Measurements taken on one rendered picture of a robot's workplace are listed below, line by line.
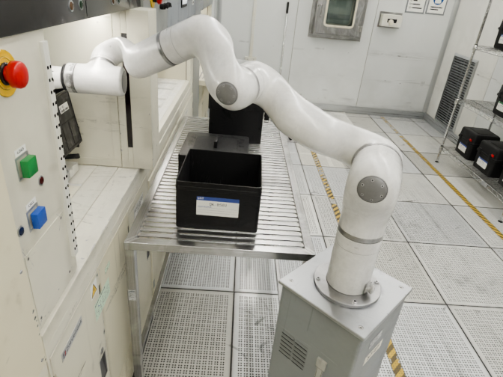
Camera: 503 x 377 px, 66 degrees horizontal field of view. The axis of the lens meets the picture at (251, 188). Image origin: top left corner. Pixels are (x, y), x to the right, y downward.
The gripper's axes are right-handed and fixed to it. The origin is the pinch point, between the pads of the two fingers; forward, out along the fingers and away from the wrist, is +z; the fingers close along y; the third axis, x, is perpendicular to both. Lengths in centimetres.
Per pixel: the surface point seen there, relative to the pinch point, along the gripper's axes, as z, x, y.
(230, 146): -64, -35, 44
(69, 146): -13.1, -21.7, 0.8
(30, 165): -30, -1, -57
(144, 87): -34.4, -4.5, 13.8
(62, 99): -11.2, -8.1, 4.7
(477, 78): -340, -43, 318
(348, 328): -95, -46, -47
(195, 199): -53, -34, -6
